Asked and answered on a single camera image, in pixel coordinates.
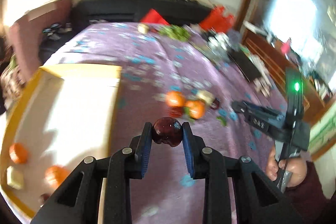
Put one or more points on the black headboard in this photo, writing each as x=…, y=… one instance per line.
x=113, y=11

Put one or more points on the green leaf piece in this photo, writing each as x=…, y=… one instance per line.
x=223, y=120

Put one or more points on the person's right hand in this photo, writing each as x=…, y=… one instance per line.
x=298, y=171

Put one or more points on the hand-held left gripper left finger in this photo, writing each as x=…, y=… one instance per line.
x=143, y=151

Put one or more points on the pile of shiny packets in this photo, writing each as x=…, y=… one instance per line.
x=219, y=43

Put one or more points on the green leafy vegetable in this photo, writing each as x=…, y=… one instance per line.
x=176, y=32

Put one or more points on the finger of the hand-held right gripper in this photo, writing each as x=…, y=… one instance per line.
x=252, y=108

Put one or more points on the person's right forearm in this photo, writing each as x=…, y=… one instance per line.
x=309, y=197

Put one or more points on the dark red apple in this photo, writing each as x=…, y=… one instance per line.
x=167, y=133

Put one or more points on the black tablet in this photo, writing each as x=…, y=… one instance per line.
x=245, y=66

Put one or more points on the red bag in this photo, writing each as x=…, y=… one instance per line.
x=218, y=19

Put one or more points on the small dark red fruit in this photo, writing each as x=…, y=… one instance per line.
x=43, y=199
x=215, y=103

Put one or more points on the orange tangerine with leaf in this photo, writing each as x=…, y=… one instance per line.
x=195, y=109

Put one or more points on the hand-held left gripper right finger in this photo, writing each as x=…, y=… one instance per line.
x=189, y=154

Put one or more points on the bright window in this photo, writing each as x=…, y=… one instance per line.
x=296, y=11

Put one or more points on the cream foam block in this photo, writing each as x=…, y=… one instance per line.
x=143, y=28
x=14, y=177
x=205, y=96

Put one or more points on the purple printed blanket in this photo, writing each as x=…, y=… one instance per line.
x=157, y=69

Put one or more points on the red pillow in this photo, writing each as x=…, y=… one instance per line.
x=153, y=17

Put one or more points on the wooden cabinet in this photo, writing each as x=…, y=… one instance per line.
x=273, y=56

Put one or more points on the yellow-rimmed white tray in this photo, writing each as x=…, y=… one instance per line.
x=78, y=113

